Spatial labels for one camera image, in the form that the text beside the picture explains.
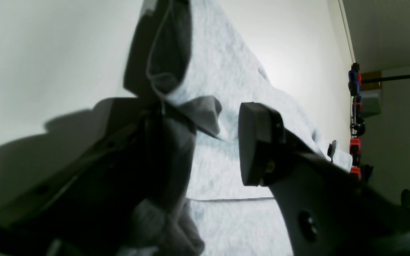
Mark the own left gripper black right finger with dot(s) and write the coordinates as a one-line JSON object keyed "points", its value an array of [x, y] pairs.
{"points": [[327, 212]]}

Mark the top blue red bar clamp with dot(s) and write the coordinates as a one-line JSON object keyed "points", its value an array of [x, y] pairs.
{"points": [[354, 80]]}

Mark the blue red bar clamp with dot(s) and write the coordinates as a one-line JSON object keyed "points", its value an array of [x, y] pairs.
{"points": [[357, 125], [354, 80], [359, 170]]}

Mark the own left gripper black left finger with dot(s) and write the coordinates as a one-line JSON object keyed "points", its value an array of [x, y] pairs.
{"points": [[110, 181]]}

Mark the grey T-shirt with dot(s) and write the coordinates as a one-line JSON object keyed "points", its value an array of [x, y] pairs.
{"points": [[198, 62]]}

